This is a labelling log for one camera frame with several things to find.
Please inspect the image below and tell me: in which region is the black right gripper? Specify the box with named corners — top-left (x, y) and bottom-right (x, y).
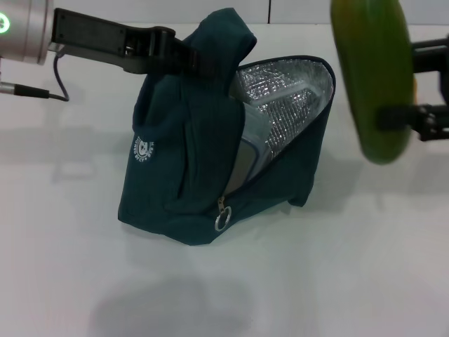
top-left (376, 33), bottom-right (449, 143)

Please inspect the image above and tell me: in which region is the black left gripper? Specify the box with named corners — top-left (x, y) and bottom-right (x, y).
top-left (48, 7), bottom-right (226, 79)

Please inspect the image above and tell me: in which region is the green cucumber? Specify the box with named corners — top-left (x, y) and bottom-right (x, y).
top-left (329, 0), bottom-right (415, 166)

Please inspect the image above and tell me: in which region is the dark teal insulated lunch bag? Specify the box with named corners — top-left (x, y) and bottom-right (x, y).
top-left (117, 7), bottom-right (337, 247)

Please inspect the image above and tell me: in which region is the clear plastic food container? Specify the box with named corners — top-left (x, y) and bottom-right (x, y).
top-left (224, 81), bottom-right (321, 192)

